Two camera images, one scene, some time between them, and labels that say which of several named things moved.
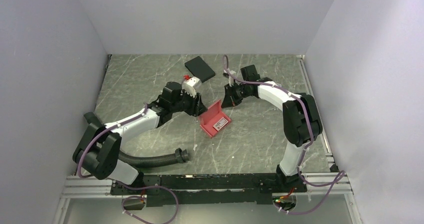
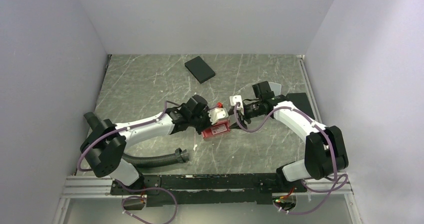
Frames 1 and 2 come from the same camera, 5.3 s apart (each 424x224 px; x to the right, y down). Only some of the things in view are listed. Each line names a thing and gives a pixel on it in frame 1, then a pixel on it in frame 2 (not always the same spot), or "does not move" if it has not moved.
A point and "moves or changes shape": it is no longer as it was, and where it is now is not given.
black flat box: (198, 68) does not move
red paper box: (213, 120) moves or changes shape
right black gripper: (229, 100) to (242, 123)
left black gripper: (197, 107) to (208, 124)
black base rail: (207, 189) does not move
